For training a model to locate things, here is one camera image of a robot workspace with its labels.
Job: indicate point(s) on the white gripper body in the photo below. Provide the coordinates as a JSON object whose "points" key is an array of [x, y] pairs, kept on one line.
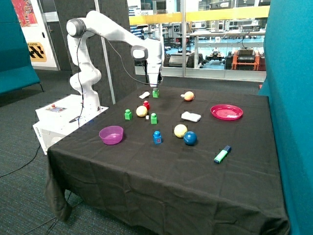
{"points": [[154, 74]]}

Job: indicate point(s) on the green block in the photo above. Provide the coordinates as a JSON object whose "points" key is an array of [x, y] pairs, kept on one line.
{"points": [[153, 118], [156, 94], [128, 114]]}

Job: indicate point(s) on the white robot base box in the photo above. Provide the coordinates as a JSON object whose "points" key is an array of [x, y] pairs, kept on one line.
{"points": [[60, 118]]}

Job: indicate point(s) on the white small object far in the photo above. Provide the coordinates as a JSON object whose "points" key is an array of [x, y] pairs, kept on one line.
{"points": [[144, 95]]}

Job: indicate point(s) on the red block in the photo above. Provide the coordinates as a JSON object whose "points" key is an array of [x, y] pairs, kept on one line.
{"points": [[146, 104]]}

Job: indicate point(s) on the yellow ball left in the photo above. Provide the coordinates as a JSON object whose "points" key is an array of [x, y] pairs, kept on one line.
{"points": [[141, 111]]}

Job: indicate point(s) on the yellow ball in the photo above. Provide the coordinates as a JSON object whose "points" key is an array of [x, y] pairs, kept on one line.
{"points": [[141, 111], [180, 130]]}

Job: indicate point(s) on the orange peach toy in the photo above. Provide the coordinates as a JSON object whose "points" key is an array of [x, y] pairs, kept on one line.
{"points": [[188, 96]]}

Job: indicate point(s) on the blue block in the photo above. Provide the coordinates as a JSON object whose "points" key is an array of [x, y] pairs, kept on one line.
{"points": [[157, 138]]}

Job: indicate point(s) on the yellow ball centre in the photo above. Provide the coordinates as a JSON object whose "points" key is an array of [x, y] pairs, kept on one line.
{"points": [[180, 130]]}

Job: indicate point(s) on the white sponge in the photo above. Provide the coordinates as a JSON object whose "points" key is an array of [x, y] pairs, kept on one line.
{"points": [[190, 116]]}

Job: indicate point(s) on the blue ball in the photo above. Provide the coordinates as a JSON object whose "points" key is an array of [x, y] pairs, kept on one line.
{"points": [[190, 138]]}

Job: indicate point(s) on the purple bowl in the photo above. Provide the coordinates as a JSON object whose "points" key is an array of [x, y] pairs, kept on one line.
{"points": [[111, 135]]}

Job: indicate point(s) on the black tablecloth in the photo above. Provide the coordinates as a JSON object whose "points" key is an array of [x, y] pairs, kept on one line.
{"points": [[172, 188]]}

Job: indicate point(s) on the pink plate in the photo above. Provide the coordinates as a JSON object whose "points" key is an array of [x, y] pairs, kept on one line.
{"points": [[226, 112]]}

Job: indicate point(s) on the orange black machine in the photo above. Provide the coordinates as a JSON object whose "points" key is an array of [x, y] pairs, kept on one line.
{"points": [[246, 59]]}

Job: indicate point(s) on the green highlighter pen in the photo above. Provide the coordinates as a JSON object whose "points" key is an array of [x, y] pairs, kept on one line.
{"points": [[222, 154]]}

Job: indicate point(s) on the yellow black sign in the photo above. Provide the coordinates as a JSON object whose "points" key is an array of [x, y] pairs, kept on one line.
{"points": [[36, 52]]}

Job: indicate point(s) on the teal partition right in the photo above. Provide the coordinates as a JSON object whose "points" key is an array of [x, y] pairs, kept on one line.
{"points": [[288, 49]]}

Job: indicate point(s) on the teal sofa left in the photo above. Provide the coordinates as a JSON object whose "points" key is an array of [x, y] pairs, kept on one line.
{"points": [[16, 71]]}

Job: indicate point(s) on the red poster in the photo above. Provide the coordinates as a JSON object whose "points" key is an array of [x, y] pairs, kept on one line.
{"points": [[25, 13]]}

